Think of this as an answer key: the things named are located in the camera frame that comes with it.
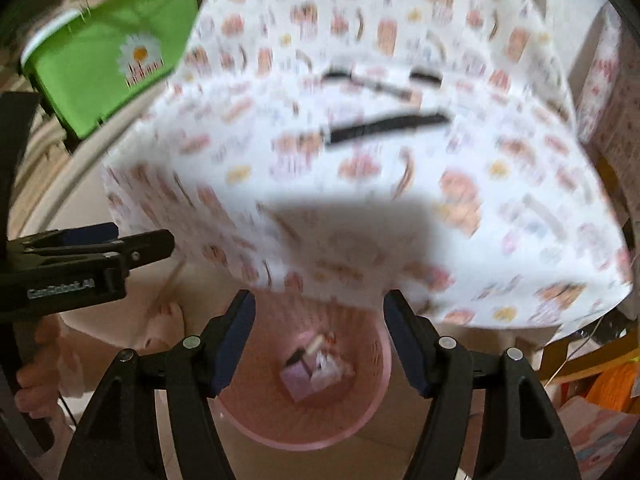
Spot pink waste basket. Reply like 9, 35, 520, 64
207, 305, 393, 447

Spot green storage box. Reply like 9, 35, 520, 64
20, 0, 201, 141

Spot yellow cloth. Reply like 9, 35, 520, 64
595, 360, 638, 413

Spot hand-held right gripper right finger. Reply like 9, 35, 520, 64
382, 289, 583, 480

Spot flat black strip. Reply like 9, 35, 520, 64
324, 112, 451, 147

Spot beige thread spool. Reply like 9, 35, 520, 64
306, 332, 341, 358

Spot purple checked box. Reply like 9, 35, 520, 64
279, 357, 317, 402

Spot red patterned cloth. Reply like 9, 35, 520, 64
575, 2, 633, 146

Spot black scissors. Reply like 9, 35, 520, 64
320, 67, 446, 103

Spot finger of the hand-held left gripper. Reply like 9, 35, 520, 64
20, 229, 176, 281
7, 223, 121, 253

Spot printed white tablecloth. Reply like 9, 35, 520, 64
100, 0, 635, 331

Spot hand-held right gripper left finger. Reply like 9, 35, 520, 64
59, 289, 257, 480

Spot person's foot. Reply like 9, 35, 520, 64
142, 302, 187, 352

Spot person's left hand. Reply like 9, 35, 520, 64
14, 317, 66, 426

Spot pink printed fabric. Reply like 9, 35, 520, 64
555, 395, 631, 466

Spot wooden frame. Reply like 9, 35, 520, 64
542, 330, 636, 378

